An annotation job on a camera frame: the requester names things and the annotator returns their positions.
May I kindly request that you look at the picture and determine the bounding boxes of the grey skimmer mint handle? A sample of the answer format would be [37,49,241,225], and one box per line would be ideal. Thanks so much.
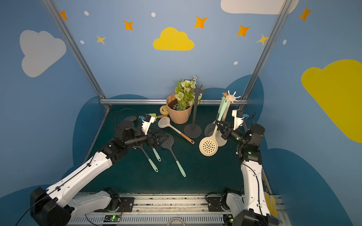
[133,145,159,173]
[204,96,225,137]
[161,134,187,177]
[152,147,162,162]

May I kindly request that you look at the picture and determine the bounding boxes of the cream skimmer mint handle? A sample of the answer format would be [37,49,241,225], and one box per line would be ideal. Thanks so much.
[199,98,228,156]

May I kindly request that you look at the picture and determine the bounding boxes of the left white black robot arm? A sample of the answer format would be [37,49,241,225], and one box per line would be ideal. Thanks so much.
[30,121,168,226]

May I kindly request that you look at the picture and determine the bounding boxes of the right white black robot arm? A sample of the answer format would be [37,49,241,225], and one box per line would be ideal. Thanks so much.
[216,121,279,226]

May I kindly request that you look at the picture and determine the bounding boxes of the cream utensil rack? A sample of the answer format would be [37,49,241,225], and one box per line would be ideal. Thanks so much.
[213,91,240,147]

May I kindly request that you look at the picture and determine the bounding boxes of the all grey slotted skimmer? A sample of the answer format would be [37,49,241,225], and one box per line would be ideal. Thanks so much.
[124,115,138,122]

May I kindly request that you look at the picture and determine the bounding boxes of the dark grey utensil rack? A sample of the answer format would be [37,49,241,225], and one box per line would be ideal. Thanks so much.
[184,85,203,139]

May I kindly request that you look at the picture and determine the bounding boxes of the green small spatula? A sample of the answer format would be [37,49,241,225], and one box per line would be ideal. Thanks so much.
[149,113,168,119]

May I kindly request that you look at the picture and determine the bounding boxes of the yellow smiley sponge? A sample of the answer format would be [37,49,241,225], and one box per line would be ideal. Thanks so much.
[159,105,169,116]

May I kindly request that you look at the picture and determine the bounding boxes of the pink ribbed flower pot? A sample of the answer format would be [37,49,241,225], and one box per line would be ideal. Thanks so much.
[166,94,192,124]

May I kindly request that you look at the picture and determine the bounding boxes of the green white artificial flowers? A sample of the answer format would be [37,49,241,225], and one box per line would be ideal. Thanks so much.
[173,75,197,111]

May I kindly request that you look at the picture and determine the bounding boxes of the yellow blue work glove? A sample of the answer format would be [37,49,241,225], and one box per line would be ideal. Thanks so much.
[264,192,278,219]

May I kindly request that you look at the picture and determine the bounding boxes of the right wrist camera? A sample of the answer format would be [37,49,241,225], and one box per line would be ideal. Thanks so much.
[232,109,249,131]

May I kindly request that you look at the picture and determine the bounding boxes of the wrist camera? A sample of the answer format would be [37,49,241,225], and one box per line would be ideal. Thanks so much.
[140,114,156,135]
[232,109,249,131]

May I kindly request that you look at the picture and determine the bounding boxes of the cream skimmer wooden handle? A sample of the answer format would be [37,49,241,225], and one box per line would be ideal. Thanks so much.
[157,117,195,145]

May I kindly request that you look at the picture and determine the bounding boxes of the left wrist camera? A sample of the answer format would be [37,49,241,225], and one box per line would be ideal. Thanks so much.
[140,114,156,135]

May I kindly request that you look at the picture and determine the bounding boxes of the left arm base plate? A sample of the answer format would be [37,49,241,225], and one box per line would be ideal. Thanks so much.
[107,197,135,212]

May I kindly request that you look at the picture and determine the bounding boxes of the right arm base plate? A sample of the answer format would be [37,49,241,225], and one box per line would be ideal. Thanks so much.
[205,194,225,212]

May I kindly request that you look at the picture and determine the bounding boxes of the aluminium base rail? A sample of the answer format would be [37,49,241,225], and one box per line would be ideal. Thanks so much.
[45,193,292,226]

